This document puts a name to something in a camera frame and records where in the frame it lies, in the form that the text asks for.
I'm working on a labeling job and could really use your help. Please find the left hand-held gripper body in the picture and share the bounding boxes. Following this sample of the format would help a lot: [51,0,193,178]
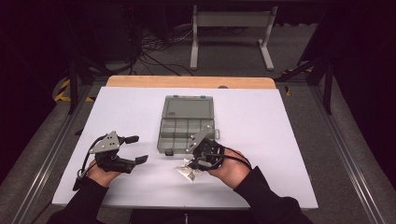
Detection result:
[88,130,137,175]

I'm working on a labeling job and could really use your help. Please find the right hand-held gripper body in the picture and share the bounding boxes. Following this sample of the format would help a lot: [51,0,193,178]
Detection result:
[185,128,226,172]

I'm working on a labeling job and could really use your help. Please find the small white printed packet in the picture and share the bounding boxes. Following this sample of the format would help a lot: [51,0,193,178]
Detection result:
[174,158,201,183]

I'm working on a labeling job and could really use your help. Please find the grey clear plastic compartment box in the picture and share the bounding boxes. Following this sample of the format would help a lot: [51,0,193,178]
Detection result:
[156,94,221,157]

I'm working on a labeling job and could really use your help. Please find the person's left hand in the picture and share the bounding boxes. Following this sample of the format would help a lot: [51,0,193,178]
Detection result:
[86,159,123,189]

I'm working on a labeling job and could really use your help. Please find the person's right hand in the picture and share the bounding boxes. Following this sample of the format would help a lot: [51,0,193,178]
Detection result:
[207,147,252,190]

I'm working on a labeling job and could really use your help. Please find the white table cover board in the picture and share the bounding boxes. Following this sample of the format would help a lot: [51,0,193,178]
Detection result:
[51,86,319,210]

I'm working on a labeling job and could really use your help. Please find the person's dark torso clothing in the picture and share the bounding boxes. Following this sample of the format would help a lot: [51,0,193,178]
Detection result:
[126,208,260,224]

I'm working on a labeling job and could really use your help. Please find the black metal stand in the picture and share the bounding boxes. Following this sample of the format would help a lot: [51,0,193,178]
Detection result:
[274,55,336,116]
[59,6,110,116]

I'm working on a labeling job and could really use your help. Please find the yellow black hazard tape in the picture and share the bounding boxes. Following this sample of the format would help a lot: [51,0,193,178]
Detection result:
[53,77,96,104]
[281,66,313,97]

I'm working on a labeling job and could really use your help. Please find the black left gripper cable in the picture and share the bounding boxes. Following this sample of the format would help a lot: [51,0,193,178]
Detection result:
[72,134,109,192]

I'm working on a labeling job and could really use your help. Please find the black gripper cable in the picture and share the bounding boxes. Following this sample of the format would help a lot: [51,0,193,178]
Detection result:
[72,134,109,192]
[214,145,253,172]

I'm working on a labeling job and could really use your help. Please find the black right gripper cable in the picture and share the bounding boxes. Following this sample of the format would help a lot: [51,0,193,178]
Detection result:
[214,145,253,172]

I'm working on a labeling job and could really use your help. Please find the aluminium floor rail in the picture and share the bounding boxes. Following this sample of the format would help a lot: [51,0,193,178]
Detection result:
[308,84,389,224]
[9,84,96,224]

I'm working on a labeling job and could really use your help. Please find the black floor cables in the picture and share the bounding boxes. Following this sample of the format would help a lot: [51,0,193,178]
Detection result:
[132,26,196,77]

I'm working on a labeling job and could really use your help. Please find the white metal stand frame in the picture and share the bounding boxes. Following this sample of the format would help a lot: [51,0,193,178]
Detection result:
[189,4,279,72]

